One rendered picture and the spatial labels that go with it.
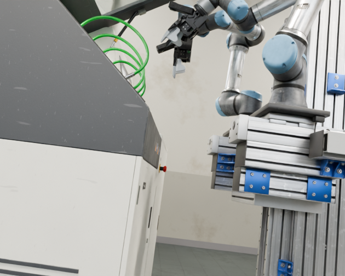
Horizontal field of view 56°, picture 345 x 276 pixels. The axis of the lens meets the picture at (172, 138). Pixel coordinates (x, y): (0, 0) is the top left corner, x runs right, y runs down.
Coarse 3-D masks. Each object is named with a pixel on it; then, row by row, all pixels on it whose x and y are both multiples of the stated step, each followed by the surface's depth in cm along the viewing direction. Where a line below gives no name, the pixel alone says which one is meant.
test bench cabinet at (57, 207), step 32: (0, 160) 102; (32, 160) 102; (64, 160) 102; (96, 160) 101; (128, 160) 101; (0, 192) 101; (32, 192) 101; (64, 192) 100; (96, 192) 100; (128, 192) 100; (0, 224) 99; (32, 224) 99; (64, 224) 99; (96, 224) 99; (128, 224) 98; (0, 256) 98; (32, 256) 98; (64, 256) 97; (96, 256) 97; (128, 256) 98
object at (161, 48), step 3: (165, 42) 154; (159, 45) 154; (162, 45) 154; (168, 45) 154; (171, 45) 155; (174, 45) 156; (156, 48) 155; (159, 48) 154; (162, 48) 154; (165, 48) 155; (168, 48) 156; (171, 48) 157; (159, 51) 155; (162, 51) 156
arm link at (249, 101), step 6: (246, 90) 171; (252, 90) 170; (240, 96) 174; (246, 96) 170; (252, 96) 169; (258, 96) 170; (234, 102) 175; (240, 102) 172; (246, 102) 170; (252, 102) 169; (258, 102) 169; (234, 108) 176; (240, 108) 172; (246, 108) 169; (252, 108) 168; (258, 108) 169
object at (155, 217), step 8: (96, 32) 183; (104, 32) 183; (112, 32) 183; (96, 40) 182; (104, 40) 182; (112, 40) 182; (104, 48) 181; (120, 48) 205; (112, 56) 181; (120, 56) 201; (128, 72) 230; (160, 152) 176; (160, 160) 183; (160, 176) 200; (160, 184) 209; (160, 192) 216; (160, 200) 228; (152, 216) 171; (152, 224) 178; (152, 232) 186; (152, 240) 194; (152, 248) 203; (152, 256) 213; (152, 264) 228; (144, 272) 165
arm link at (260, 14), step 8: (264, 0) 133; (272, 0) 130; (280, 0) 129; (288, 0) 128; (296, 0) 128; (248, 8) 136; (256, 8) 133; (264, 8) 132; (272, 8) 131; (280, 8) 131; (248, 16) 134; (256, 16) 134; (264, 16) 134; (240, 24) 135; (248, 24) 136; (248, 32) 142
